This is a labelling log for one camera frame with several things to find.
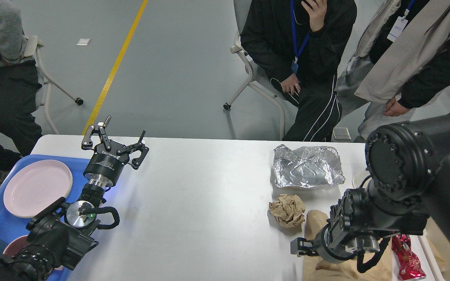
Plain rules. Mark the yellow plate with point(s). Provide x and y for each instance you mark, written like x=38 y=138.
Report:
x=29 y=200

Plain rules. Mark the person in grey sweater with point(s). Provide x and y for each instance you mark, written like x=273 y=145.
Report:
x=19 y=83

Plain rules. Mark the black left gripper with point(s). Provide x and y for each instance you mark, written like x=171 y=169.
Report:
x=106 y=166

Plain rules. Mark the left white chair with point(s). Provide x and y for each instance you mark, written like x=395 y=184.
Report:
x=43 y=96

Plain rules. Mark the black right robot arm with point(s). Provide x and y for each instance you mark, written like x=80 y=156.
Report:
x=409 y=165

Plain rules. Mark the person in black tracksuit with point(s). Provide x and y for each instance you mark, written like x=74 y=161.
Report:
x=299 y=45

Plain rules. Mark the person in beige coat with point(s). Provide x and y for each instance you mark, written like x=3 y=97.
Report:
x=402 y=61

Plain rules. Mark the white paper cup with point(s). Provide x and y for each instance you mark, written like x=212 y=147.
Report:
x=359 y=178

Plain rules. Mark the beige plastic bin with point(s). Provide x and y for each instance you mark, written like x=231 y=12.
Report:
x=440 y=247

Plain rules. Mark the blue plastic tray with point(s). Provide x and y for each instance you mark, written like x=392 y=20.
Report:
x=12 y=226

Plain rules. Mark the brown paper bag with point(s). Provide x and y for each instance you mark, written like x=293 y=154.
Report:
x=316 y=269

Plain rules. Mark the pink mug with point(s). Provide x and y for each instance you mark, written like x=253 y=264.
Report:
x=16 y=246

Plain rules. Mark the white paper scrap on floor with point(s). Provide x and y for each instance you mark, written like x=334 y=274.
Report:
x=83 y=42

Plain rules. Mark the red snack wrapper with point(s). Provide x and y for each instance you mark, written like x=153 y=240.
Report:
x=409 y=264

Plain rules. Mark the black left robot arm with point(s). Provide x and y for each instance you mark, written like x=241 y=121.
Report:
x=60 y=235

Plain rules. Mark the aluminium foil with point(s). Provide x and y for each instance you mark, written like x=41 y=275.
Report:
x=308 y=167

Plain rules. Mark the pink plate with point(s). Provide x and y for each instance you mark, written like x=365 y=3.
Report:
x=41 y=172

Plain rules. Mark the white office chair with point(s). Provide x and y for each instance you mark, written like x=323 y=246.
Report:
x=257 y=79

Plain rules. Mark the brown paper ball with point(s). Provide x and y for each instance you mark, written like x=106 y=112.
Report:
x=288 y=210

